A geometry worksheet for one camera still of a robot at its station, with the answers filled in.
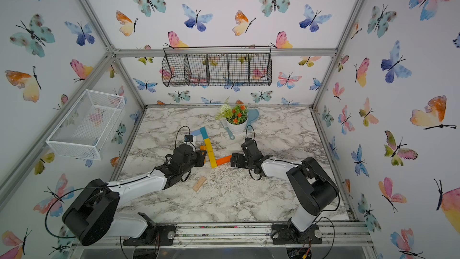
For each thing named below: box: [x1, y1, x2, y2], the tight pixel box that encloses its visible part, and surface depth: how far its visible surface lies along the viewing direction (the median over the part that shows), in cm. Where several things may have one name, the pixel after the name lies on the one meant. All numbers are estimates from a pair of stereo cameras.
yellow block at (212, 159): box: [208, 150, 218, 169], surface depth 96 cm
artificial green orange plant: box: [215, 96, 249, 125], surface depth 98 cm
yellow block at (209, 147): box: [204, 138, 216, 157], surface depth 103 cm
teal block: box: [200, 126, 210, 140], surface depth 110 cm
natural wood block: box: [192, 176, 207, 192], surface depth 89 cm
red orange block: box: [215, 155, 232, 166], surface depth 97 cm
